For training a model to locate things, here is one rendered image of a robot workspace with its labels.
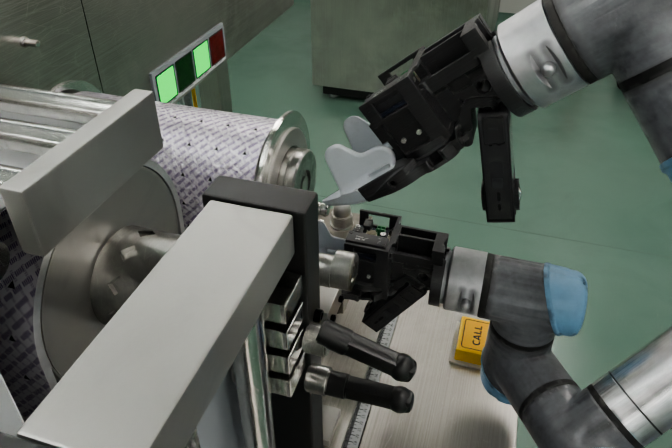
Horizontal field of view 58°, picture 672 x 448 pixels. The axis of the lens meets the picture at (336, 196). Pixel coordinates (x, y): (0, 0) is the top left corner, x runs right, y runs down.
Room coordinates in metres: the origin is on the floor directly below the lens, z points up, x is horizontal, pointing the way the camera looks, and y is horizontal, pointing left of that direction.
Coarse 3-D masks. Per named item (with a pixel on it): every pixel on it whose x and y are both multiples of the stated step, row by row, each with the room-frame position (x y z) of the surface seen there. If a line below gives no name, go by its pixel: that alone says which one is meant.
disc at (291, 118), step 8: (288, 112) 0.54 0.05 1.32; (296, 112) 0.55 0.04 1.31; (280, 120) 0.52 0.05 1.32; (288, 120) 0.53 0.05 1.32; (296, 120) 0.55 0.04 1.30; (304, 120) 0.58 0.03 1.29; (272, 128) 0.51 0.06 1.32; (280, 128) 0.51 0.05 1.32; (288, 128) 0.53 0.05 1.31; (304, 128) 0.58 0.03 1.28; (272, 136) 0.50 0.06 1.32; (280, 136) 0.51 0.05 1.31; (272, 144) 0.49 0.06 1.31; (264, 152) 0.48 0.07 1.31; (272, 152) 0.49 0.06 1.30; (264, 160) 0.48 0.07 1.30; (264, 168) 0.47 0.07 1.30; (264, 176) 0.47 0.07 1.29
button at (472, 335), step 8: (464, 320) 0.64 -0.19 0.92; (472, 320) 0.64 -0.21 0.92; (480, 320) 0.64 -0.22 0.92; (464, 328) 0.62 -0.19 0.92; (472, 328) 0.62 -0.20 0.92; (480, 328) 0.62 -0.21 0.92; (464, 336) 0.61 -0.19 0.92; (472, 336) 0.61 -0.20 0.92; (480, 336) 0.61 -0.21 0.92; (456, 344) 0.59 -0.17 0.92; (464, 344) 0.59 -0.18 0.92; (472, 344) 0.59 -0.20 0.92; (480, 344) 0.59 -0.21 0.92; (456, 352) 0.58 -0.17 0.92; (464, 352) 0.58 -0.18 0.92; (472, 352) 0.58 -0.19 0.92; (480, 352) 0.58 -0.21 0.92; (464, 360) 0.58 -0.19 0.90; (472, 360) 0.58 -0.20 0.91; (480, 360) 0.57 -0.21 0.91
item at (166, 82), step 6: (168, 72) 0.91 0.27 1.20; (162, 78) 0.89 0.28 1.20; (168, 78) 0.91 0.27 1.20; (174, 78) 0.93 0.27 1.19; (162, 84) 0.89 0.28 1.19; (168, 84) 0.91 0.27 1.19; (174, 84) 0.92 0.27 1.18; (162, 90) 0.89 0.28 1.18; (168, 90) 0.90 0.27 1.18; (174, 90) 0.92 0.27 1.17; (162, 96) 0.89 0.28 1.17; (168, 96) 0.90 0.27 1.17
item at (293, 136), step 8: (296, 128) 0.54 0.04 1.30; (288, 136) 0.52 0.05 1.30; (296, 136) 0.54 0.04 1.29; (304, 136) 0.57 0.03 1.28; (280, 144) 0.50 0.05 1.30; (288, 144) 0.52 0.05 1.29; (296, 144) 0.54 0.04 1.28; (304, 144) 0.56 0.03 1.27; (280, 152) 0.50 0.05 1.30; (272, 160) 0.49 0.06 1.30; (280, 160) 0.50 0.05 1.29; (272, 168) 0.48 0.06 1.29; (256, 176) 0.48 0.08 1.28; (272, 176) 0.48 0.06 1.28
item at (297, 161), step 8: (288, 152) 0.52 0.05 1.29; (296, 152) 0.52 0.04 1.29; (304, 152) 0.52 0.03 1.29; (312, 152) 0.54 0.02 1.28; (288, 160) 0.51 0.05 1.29; (296, 160) 0.51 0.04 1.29; (304, 160) 0.52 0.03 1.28; (312, 160) 0.54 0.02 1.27; (280, 168) 0.50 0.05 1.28; (288, 168) 0.50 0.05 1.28; (296, 168) 0.50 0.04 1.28; (304, 168) 0.51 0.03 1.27; (312, 168) 0.54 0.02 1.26; (280, 176) 0.49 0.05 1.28; (288, 176) 0.49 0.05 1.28; (296, 176) 0.49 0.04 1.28; (304, 176) 0.52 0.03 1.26; (312, 176) 0.54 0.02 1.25; (280, 184) 0.49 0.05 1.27; (288, 184) 0.49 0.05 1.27; (296, 184) 0.49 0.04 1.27; (304, 184) 0.51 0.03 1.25; (312, 184) 0.54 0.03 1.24
